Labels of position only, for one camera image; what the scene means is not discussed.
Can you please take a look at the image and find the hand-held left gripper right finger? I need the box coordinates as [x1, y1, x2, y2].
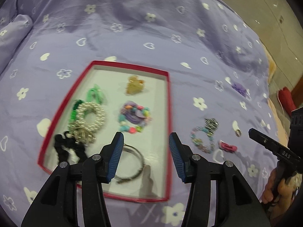
[168, 132, 271, 227]

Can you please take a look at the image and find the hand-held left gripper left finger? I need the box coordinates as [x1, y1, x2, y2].
[21, 131, 125, 227]

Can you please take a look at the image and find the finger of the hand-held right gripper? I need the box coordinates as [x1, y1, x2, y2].
[248, 128, 303, 171]

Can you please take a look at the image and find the metal bangle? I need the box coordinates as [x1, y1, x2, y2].
[114, 143, 145, 184]

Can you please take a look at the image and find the colourful bead bracelet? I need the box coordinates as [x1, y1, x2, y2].
[190, 127, 216, 154]

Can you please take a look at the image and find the silver rhinestone brooch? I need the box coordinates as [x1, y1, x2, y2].
[71, 126, 97, 145]

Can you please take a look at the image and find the pink hair clip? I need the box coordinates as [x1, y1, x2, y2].
[218, 140, 238, 153]

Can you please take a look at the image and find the purple bow beaded hair tie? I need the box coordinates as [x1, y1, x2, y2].
[118, 100, 152, 134]

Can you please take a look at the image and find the white pearl bracelet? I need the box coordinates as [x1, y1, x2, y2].
[69, 101, 107, 133]

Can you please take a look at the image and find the red rimmed white tray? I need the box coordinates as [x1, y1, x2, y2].
[38, 61, 171, 203]

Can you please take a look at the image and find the black scrunchie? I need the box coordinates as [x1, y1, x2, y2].
[54, 132, 88, 165]

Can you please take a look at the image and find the light green hair clip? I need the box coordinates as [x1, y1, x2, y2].
[86, 84, 107, 104]

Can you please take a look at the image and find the yellow claw hair clip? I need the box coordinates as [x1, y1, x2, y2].
[124, 75, 146, 96]

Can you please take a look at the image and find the person's right hand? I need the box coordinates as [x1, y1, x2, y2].
[260, 168, 303, 208]

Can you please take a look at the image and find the red cloth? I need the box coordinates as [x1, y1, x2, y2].
[277, 86, 296, 111]

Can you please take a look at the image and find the dark sparkly hair clip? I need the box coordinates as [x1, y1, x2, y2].
[204, 118, 219, 135]

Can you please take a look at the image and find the peach cloth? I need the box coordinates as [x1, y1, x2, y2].
[257, 37, 288, 147]

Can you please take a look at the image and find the purple floral blanket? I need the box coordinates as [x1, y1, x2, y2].
[0, 0, 288, 227]

